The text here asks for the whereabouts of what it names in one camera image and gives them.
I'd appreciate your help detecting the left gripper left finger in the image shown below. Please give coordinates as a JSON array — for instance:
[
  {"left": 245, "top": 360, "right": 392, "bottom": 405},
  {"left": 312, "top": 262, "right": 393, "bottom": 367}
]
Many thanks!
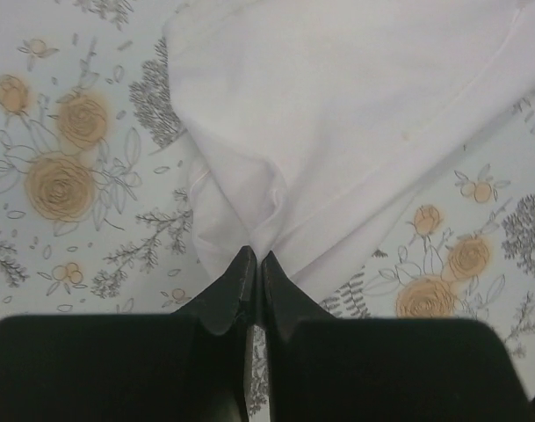
[{"left": 0, "top": 247, "right": 255, "bottom": 421}]

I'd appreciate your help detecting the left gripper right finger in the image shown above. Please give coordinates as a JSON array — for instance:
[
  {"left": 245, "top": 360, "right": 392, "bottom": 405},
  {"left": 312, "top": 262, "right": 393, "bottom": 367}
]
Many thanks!
[{"left": 261, "top": 255, "right": 532, "bottom": 421}]

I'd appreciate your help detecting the white t shirt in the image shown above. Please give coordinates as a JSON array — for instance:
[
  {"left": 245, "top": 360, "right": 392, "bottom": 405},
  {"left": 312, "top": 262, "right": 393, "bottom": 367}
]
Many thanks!
[{"left": 163, "top": 1, "right": 535, "bottom": 296}]

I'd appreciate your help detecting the floral tablecloth mat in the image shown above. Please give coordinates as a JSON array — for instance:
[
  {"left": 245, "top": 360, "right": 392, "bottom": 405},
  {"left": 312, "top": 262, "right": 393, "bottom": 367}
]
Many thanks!
[{"left": 0, "top": 1, "right": 535, "bottom": 410}]

